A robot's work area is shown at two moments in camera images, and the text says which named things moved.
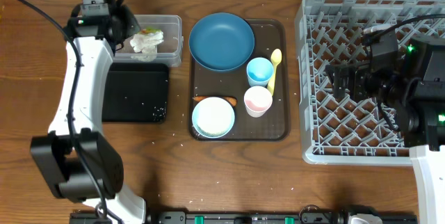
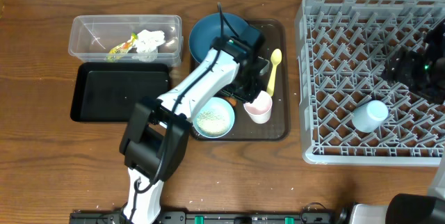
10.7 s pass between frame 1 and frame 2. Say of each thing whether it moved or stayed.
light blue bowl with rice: stayed
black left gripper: moved
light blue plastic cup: moved
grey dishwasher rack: stayed
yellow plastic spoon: stayed
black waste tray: stayed
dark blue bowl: stayed
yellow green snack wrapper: moved
